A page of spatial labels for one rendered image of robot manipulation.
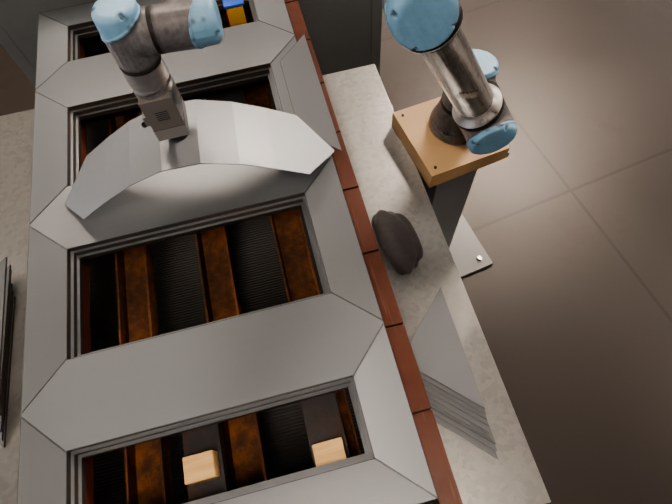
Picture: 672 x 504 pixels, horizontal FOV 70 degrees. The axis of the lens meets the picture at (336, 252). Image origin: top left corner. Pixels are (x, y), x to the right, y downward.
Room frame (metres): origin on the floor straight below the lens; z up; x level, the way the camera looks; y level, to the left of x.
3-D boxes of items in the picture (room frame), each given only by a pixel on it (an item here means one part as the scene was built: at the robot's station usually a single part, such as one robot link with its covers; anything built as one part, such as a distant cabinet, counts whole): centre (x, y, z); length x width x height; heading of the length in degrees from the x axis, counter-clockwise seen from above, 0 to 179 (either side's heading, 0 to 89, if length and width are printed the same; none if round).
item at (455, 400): (0.22, -0.21, 0.70); 0.39 x 0.12 x 0.04; 8
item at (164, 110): (0.72, 0.32, 1.12); 0.10 x 0.09 x 0.16; 99
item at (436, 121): (0.90, -0.38, 0.78); 0.15 x 0.15 x 0.10
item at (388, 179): (0.57, -0.19, 0.67); 1.30 x 0.20 x 0.03; 8
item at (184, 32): (0.74, 0.21, 1.27); 0.11 x 0.11 x 0.08; 4
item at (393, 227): (0.57, -0.17, 0.70); 0.20 x 0.10 x 0.03; 14
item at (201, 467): (0.07, 0.31, 0.79); 0.06 x 0.05 x 0.04; 98
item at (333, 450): (0.07, 0.06, 0.79); 0.06 x 0.05 x 0.04; 98
